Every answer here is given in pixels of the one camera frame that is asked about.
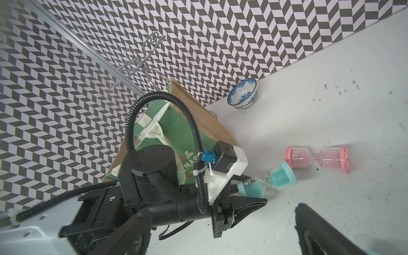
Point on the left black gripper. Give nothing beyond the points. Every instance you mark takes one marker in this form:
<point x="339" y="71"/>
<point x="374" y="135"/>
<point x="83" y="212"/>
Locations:
<point x="226" y="212"/>

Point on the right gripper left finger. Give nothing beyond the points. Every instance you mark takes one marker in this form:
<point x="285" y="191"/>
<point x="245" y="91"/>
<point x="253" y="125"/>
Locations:
<point x="132" y="238"/>

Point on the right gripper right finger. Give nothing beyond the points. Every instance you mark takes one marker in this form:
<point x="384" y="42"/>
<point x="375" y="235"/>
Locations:
<point x="318" y="237"/>

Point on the teal hourglass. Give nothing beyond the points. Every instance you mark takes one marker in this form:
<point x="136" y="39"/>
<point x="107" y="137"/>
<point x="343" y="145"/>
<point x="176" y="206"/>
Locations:
<point x="277" y="178"/>

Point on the pink hourglass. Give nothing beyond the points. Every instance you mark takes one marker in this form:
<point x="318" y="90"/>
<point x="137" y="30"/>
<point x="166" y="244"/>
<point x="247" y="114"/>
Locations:
<point x="327" y="158"/>

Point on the brown green canvas bag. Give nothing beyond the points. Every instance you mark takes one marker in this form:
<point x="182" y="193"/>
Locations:
<point x="164" y="124"/>

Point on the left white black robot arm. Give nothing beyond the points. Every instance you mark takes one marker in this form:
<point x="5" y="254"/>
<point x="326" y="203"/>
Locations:
<point x="116" y="217"/>

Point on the blue white ceramic bowl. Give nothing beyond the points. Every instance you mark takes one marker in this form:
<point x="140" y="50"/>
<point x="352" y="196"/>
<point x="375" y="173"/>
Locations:
<point x="244" y="94"/>

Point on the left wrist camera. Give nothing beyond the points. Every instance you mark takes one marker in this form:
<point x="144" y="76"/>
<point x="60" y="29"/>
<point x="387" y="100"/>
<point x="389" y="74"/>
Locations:
<point x="230" y="160"/>

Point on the silver wire tree stand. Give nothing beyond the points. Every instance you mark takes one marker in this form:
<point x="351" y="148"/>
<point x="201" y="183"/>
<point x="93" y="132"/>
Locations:
<point x="139" y="62"/>

